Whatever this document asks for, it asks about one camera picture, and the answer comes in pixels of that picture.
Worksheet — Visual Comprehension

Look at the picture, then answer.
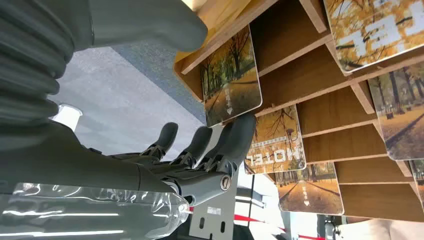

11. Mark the autumn trees key card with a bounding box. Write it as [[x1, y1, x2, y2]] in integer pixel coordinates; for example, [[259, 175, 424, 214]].
[[367, 61, 424, 162], [274, 161, 345, 217], [200, 24, 264, 129]]

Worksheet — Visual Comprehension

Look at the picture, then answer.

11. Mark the white cup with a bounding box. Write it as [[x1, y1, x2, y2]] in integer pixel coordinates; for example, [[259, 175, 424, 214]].
[[50, 103, 83, 132]]

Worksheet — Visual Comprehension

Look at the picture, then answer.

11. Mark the ribbed grey right arm sleeve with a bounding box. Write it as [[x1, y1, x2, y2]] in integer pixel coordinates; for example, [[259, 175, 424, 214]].
[[0, 0, 94, 128]]

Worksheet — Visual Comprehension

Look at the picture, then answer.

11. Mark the clear plastic cover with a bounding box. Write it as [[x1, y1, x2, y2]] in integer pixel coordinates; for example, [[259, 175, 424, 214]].
[[0, 182, 192, 240]]

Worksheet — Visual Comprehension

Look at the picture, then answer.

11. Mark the hotel print key card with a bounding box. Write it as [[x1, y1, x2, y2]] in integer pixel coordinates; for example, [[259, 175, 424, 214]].
[[244, 105, 308, 175], [322, 0, 424, 74]]

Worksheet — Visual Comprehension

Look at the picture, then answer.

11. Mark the grey metal bracket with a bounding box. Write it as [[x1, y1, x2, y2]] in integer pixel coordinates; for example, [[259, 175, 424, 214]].
[[188, 167, 240, 240]]

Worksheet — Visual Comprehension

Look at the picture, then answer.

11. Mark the wooden card rack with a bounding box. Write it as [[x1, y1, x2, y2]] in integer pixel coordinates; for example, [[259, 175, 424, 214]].
[[172, 0, 424, 223]]

